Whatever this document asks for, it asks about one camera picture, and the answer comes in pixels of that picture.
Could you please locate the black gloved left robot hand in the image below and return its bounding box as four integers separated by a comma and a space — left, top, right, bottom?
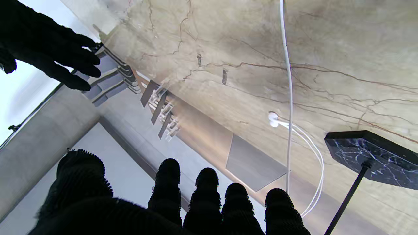
28, 149, 311, 235

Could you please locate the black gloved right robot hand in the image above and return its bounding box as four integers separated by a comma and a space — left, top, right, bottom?
0, 0, 102, 92

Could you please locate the white wired earphone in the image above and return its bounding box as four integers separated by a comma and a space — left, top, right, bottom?
268, 0, 325, 218

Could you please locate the black T rack marble base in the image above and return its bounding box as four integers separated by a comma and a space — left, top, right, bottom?
323, 130, 418, 235

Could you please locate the clear acrylic name holder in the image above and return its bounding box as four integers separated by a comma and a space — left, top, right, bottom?
165, 119, 181, 141
149, 93, 164, 110
160, 101, 175, 123

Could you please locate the brown upright desk screen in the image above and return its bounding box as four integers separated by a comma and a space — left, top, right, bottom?
140, 80, 161, 108
158, 111, 174, 140
151, 91, 169, 126

